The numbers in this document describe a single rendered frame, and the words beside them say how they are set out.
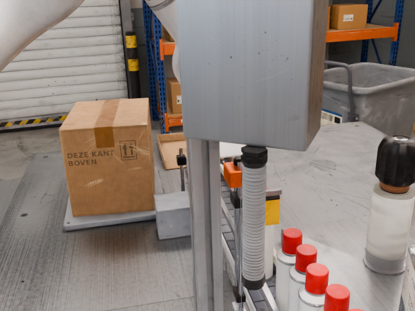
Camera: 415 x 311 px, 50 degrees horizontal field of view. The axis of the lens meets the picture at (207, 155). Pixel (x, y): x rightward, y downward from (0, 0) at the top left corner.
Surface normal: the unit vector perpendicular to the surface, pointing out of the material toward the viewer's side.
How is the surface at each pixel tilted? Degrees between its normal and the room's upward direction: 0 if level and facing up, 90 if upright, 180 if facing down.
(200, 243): 90
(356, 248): 0
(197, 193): 90
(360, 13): 90
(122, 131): 90
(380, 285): 0
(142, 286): 0
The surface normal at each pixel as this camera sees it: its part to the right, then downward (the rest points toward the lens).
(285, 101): -0.40, 0.35
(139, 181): 0.11, 0.37
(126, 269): -0.04, -0.93
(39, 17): -0.05, 0.82
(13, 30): 0.39, 0.54
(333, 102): -0.81, 0.29
